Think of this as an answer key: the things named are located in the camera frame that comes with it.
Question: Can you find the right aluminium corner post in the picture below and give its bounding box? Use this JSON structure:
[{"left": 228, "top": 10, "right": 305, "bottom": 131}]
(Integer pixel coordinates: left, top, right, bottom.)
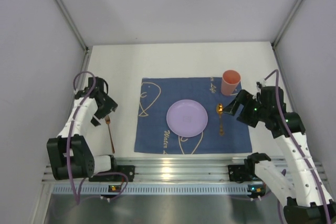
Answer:
[{"left": 271, "top": 0, "right": 322, "bottom": 49}]

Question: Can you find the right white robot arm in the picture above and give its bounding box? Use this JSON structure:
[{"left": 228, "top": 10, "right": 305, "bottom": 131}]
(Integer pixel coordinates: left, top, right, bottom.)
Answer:
[{"left": 223, "top": 86, "right": 335, "bottom": 223}]

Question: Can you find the aluminium mounting rail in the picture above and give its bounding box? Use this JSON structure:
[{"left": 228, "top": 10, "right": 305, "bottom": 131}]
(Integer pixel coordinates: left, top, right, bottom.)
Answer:
[{"left": 41, "top": 157, "right": 328, "bottom": 183}]

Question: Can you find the orange plastic cup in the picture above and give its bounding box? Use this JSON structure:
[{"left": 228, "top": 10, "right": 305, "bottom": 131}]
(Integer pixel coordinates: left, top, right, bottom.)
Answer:
[{"left": 221, "top": 70, "right": 241, "bottom": 96}]

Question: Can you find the purple plastic plate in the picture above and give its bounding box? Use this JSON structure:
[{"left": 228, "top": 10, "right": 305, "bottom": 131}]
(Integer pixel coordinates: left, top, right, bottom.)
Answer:
[{"left": 166, "top": 99, "right": 208, "bottom": 138}]

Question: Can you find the gold spoon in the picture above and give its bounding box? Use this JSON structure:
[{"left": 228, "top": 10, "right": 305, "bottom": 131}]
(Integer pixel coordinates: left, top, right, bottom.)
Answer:
[{"left": 216, "top": 103, "right": 225, "bottom": 136}]

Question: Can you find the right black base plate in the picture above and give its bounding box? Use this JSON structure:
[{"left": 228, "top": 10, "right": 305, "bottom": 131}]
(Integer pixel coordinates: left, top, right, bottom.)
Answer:
[{"left": 227, "top": 165, "right": 259, "bottom": 184}]

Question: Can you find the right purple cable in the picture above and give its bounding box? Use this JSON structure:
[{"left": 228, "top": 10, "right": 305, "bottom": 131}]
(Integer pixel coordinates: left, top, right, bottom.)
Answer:
[{"left": 262, "top": 69, "right": 333, "bottom": 224}]

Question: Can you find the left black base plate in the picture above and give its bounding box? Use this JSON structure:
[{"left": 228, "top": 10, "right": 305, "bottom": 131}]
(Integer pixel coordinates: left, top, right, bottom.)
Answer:
[{"left": 89, "top": 165, "right": 135, "bottom": 182}]

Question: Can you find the slotted cable duct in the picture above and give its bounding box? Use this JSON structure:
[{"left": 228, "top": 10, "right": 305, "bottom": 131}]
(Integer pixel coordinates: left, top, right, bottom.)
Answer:
[{"left": 52, "top": 184, "right": 266, "bottom": 195}]

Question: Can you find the left aluminium corner post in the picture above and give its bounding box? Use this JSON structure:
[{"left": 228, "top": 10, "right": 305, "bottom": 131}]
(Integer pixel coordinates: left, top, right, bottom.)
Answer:
[{"left": 36, "top": 0, "right": 89, "bottom": 51}]

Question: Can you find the aluminium corner post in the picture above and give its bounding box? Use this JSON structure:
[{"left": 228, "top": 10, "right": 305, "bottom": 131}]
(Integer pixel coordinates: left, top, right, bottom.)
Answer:
[
  {"left": 271, "top": 0, "right": 322, "bottom": 49},
  {"left": 36, "top": 0, "right": 89, "bottom": 51}
]

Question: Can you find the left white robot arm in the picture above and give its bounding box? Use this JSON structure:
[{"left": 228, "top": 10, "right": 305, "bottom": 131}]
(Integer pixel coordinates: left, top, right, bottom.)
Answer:
[{"left": 47, "top": 77, "right": 118, "bottom": 180}]

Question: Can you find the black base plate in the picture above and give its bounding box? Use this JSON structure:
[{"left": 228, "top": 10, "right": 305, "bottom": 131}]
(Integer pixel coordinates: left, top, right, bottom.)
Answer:
[
  {"left": 89, "top": 165, "right": 135, "bottom": 182},
  {"left": 227, "top": 165, "right": 259, "bottom": 184}
]

